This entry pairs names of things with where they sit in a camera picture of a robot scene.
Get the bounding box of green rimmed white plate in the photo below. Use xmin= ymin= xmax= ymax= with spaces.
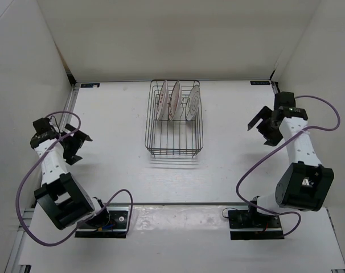
xmin=185 ymin=85 xmax=200 ymax=121

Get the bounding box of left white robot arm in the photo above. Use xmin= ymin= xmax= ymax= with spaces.
xmin=34 ymin=130 xmax=110 ymax=230

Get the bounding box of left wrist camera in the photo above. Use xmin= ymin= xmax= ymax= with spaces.
xmin=32 ymin=118 xmax=54 ymax=135

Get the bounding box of purple cable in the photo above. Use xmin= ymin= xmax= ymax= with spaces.
xmin=236 ymin=95 xmax=341 ymax=237
xmin=17 ymin=111 xmax=133 ymax=246

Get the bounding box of red patterned plate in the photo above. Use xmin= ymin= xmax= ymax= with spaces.
xmin=156 ymin=80 xmax=169 ymax=120
xmin=168 ymin=80 xmax=181 ymax=121

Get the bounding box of wire dish rack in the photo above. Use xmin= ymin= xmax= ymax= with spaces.
xmin=145 ymin=80 xmax=204 ymax=158

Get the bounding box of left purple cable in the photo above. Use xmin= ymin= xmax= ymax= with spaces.
xmin=17 ymin=111 xmax=133 ymax=246

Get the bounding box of right blue table label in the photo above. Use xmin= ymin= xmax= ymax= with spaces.
xmin=250 ymin=80 xmax=270 ymax=85

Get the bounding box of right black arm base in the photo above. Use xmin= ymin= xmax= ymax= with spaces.
xmin=222 ymin=208 xmax=284 ymax=241

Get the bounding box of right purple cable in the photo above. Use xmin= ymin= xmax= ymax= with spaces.
xmin=236 ymin=95 xmax=341 ymax=237

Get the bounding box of blue table label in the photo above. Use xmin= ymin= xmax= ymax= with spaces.
xmin=80 ymin=83 xmax=100 ymax=88
xmin=250 ymin=80 xmax=270 ymax=85

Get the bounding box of left blue table label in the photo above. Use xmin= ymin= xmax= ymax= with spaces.
xmin=80 ymin=83 xmax=100 ymax=88

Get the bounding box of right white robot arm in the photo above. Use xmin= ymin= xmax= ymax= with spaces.
xmin=246 ymin=106 xmax=334 ymax=228

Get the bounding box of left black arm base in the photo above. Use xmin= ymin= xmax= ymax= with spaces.
xmin=75 ymin=206 xmax=130 ymax=239

